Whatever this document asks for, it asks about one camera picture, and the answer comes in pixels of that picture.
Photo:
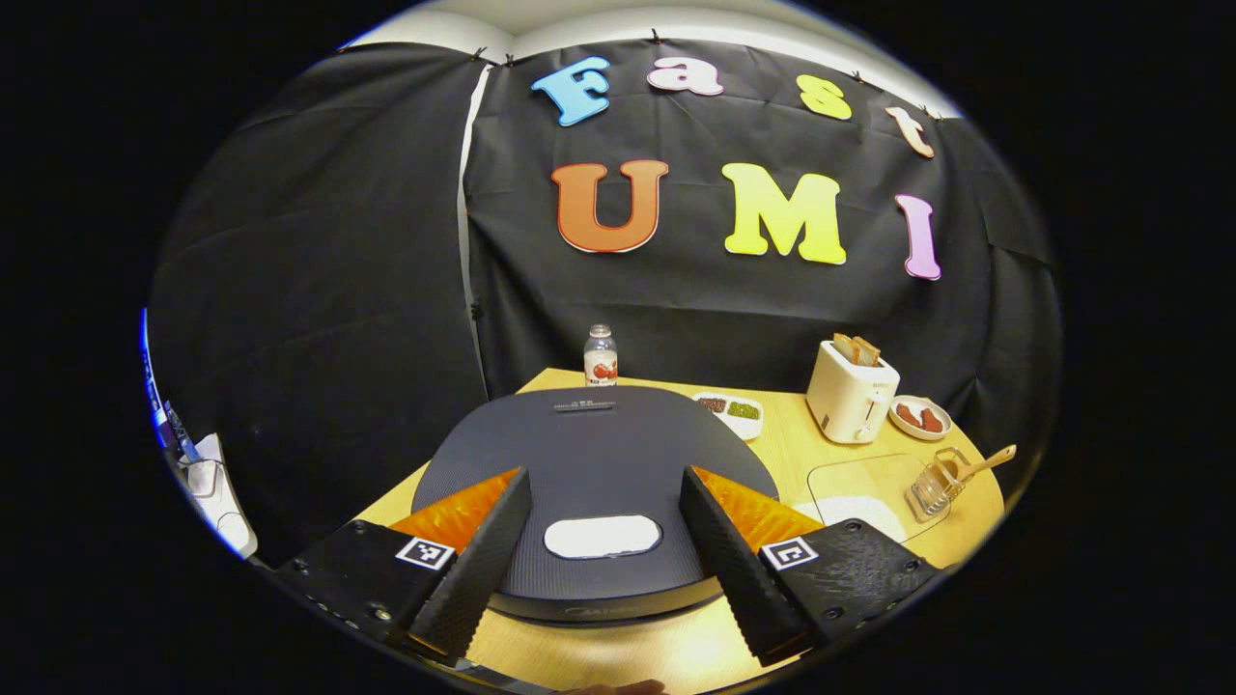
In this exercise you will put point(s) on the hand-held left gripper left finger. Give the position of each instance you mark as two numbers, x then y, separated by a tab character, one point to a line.
483	560

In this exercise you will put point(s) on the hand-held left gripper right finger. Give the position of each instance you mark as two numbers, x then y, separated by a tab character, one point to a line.
729	560

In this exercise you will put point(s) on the dark grey rice cooker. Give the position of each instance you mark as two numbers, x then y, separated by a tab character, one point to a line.
599	454

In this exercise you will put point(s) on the wooden spoon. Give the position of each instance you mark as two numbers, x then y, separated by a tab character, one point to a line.
985	463

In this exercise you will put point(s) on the white sectioned bean dish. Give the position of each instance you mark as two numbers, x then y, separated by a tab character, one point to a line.
730	413

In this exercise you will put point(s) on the clear glass tray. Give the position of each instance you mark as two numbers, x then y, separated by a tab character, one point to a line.
859	478

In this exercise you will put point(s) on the white toaster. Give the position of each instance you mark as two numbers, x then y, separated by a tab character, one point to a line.
850	401

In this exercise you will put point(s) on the white round plate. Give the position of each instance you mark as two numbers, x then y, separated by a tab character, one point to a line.
912	434

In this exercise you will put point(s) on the brown meat piece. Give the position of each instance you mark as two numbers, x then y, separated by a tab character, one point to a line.
932	422
908	415

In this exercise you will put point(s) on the small clear bottle red label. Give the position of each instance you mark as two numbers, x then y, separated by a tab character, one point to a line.
601	362

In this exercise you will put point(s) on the toast slice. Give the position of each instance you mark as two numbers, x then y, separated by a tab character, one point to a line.
866	352
843	348

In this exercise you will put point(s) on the white plastic object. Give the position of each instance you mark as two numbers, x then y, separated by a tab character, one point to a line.
217	502

